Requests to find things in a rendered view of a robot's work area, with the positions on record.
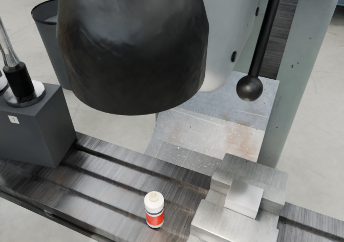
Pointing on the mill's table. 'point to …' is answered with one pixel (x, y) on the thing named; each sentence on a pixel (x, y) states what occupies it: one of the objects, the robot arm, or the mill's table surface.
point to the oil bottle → (154, 209)
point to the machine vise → (245, 167)
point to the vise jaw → (229, 225)
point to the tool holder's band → (15, 69)
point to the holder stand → (35, 125)
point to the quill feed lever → (260, 50)
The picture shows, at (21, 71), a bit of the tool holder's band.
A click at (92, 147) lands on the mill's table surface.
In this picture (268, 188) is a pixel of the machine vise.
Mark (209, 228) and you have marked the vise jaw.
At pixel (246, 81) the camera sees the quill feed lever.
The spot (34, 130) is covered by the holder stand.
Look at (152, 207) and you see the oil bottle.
